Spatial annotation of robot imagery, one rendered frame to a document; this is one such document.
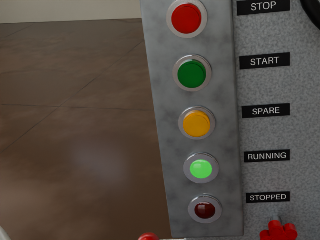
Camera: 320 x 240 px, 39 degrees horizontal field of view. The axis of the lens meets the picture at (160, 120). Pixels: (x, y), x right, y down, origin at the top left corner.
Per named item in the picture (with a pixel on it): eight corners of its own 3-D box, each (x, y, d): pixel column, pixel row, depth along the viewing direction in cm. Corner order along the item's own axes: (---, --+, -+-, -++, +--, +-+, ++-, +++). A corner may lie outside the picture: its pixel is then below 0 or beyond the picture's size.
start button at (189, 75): (206, 83, 43) (205, 56, 41) (206, 87, 42) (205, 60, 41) (179, 85, 43) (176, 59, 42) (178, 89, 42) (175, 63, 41)
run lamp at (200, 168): (213, 173, 47) (212, 153, 46) (213, 180, 46) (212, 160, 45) (190, 174, 48) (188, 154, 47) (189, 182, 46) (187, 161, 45)
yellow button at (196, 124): (211, 132, 45) (209, 107, 44) (211, 137, 44) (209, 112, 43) (184, 134, 45) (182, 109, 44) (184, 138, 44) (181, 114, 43)
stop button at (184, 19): (202, 29, 40) (200, 0, 39) (202, 33, 39) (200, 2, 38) (173, 32, 41) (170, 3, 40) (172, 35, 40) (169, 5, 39)
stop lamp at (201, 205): (216, 213, 49) (215, 195, 48) (216, 221, 48) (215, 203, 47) (194, 214, 50) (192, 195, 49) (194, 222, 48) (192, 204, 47)
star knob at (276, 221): (291, 230, 51) (291, 201, 50) (297, 257, 47) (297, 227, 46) (257, 231, 52) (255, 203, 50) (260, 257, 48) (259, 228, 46)
